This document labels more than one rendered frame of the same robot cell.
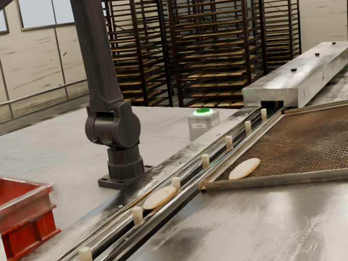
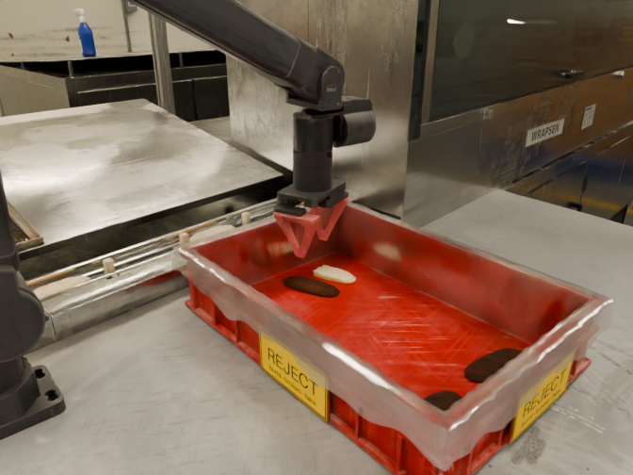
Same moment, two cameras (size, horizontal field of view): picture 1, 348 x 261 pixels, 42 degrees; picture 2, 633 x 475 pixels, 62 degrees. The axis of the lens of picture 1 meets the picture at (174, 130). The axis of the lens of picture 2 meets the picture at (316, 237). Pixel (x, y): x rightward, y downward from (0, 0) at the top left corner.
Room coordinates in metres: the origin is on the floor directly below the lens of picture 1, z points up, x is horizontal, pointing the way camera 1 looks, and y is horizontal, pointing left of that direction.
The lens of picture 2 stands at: (1.37, 0.57, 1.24)
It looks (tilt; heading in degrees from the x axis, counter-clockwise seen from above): 24 degrees down; 193
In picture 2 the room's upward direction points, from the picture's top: straight up
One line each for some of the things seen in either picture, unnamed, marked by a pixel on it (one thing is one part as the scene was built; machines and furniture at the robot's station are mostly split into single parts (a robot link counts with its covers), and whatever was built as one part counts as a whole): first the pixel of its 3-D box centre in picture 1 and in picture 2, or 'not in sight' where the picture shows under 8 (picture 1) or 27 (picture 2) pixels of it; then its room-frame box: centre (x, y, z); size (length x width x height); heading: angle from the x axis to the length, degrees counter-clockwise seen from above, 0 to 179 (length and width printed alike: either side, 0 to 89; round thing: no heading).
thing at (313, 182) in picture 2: not in sight; (313, 173); (0.65, 0.40, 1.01); 0.10 x 0.07 x 0.07; 165
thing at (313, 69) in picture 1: (313, 65); not in sight; (1.92, -0.63, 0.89); 1.25 x 0.18 x 0.09; 149
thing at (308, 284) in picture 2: not in sight; (311, 285); (0.66, 0.39, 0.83); 0.10 x 0.04 x 0.01; 74
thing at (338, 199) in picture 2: not in sight; (319, 215); (0.63, 0.40, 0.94); 0.07 x 0.07 x 0.09; 75
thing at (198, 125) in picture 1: (205, 131); not in sight; (1.27, -0.09, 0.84); 0.08 x 0.08 x 0.11; 59
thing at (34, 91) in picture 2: not in sight; (193, 127); (-1.73, -0.97, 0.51); 1.93 x 1.05 x 1.02; 149
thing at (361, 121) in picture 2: not in sight; (332, 106); (0.62, 0.42, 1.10); 0.11 x 0.09 x 0.12; 142
